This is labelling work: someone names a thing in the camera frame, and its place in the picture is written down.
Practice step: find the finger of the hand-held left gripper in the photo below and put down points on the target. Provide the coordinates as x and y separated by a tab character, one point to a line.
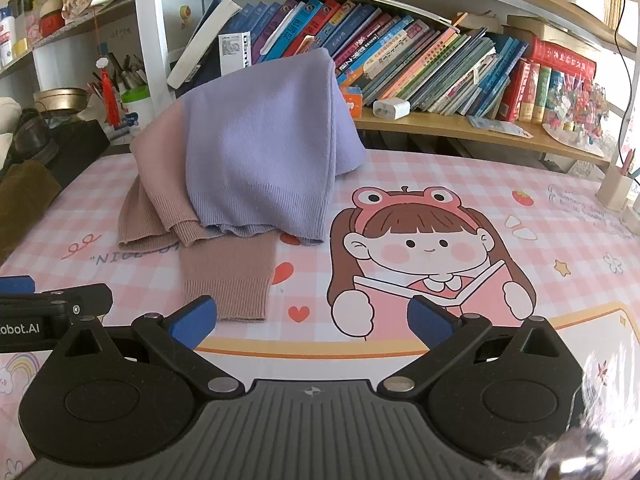
75	300
15	285

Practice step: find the row of colourful books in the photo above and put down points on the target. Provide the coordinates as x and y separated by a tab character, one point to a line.
400	60

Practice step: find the white bottle with label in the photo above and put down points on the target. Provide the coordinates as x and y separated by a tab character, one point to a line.
6	37

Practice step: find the dark leather shoe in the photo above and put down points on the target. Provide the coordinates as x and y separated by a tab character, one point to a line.
32	137

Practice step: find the small orange box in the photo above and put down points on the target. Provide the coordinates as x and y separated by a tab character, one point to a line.
352	102

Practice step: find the red tassel ornament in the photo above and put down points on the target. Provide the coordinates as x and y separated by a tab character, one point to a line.
110	92

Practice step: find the beige pen holder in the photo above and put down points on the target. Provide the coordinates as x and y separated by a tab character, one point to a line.
612	187

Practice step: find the pink checked cartoon table mat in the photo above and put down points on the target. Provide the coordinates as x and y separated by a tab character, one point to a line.
500	200

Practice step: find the brass bowl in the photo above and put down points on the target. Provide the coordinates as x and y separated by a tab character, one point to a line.
60	100

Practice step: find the black bag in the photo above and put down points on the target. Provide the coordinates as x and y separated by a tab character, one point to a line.
80	152

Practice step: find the blue printed leaflet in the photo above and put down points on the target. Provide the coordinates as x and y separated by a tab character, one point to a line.
500	126

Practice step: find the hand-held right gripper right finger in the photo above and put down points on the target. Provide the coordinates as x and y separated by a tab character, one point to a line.
427	322

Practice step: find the cream jacket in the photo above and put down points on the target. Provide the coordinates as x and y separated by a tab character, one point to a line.
7	125

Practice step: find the white jar with green lid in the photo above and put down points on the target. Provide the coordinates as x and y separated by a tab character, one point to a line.
137	107

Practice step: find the colourful paper ornament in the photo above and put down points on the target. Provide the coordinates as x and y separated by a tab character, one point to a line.
577	110

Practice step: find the thick red dictionary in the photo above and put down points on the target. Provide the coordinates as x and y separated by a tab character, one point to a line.
562	57

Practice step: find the purple and pink sweater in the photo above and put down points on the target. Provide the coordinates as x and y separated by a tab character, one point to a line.
250	150

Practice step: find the white charger adapter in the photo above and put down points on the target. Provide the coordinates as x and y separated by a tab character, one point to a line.
391	109

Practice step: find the bunch of pens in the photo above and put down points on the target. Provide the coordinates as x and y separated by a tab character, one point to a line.
125	72

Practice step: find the wooden bookshelf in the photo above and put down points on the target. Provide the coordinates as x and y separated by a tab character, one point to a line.
450	133

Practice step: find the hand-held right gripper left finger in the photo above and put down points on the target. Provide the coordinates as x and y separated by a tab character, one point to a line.
192	321

